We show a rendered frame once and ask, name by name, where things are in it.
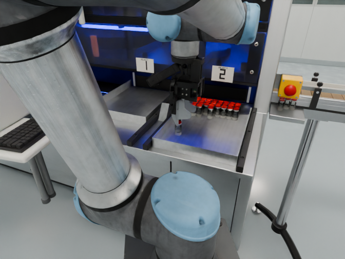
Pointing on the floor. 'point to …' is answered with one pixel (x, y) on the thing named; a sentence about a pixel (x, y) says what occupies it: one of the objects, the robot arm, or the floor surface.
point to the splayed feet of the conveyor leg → (278, 229)
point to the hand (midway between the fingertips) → (176, 119)
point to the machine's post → (263, 99)
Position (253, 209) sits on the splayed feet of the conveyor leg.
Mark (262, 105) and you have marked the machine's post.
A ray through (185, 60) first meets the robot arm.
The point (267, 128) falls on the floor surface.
